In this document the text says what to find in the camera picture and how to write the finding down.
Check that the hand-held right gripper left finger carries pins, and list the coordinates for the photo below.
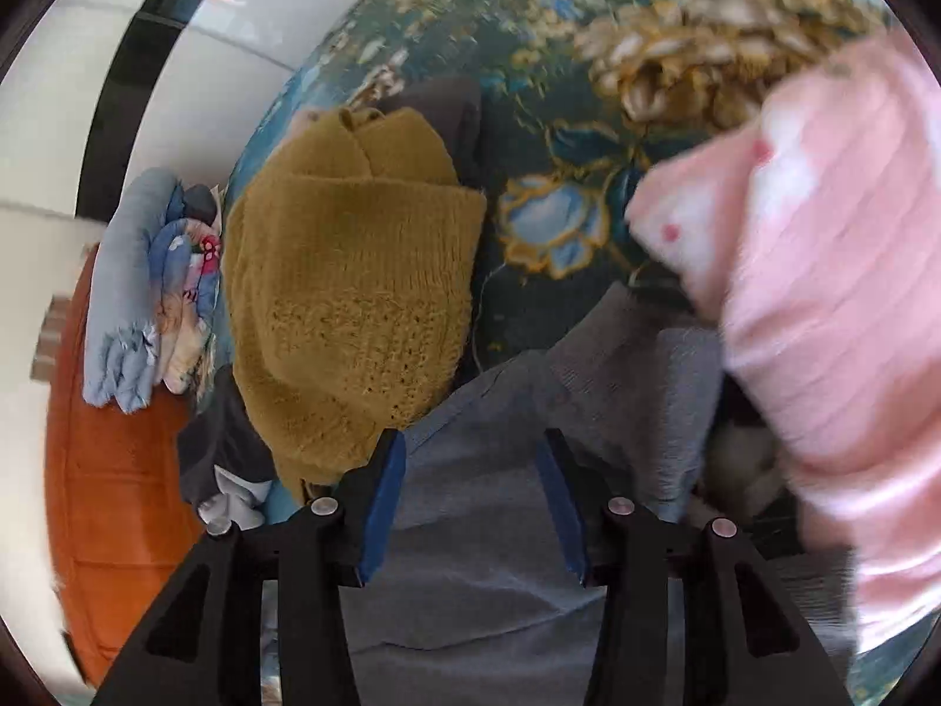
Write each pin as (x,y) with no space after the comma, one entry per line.
(384,504)

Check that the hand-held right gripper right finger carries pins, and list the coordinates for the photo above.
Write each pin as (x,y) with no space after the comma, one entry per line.
(559,507)

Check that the grey knit garment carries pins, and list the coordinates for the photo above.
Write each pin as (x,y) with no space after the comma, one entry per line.
(485,529)

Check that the pink fleece garment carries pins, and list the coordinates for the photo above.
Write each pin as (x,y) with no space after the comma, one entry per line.
(823,294)

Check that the dark grey garment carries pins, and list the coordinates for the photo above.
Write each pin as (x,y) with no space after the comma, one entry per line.
(220,448)

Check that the mustard yellow knit sweater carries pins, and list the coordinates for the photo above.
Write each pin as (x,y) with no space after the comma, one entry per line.
(353,287)

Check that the orange cushion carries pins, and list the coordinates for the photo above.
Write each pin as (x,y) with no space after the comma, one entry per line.
(117,515)

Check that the light blue printed quilt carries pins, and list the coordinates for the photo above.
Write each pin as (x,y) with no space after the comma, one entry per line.
(147,287)

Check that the floral teal blanket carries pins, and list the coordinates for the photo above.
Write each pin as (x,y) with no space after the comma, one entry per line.
(588,88)

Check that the black window frame bar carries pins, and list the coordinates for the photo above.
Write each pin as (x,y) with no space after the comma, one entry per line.
(117,81)

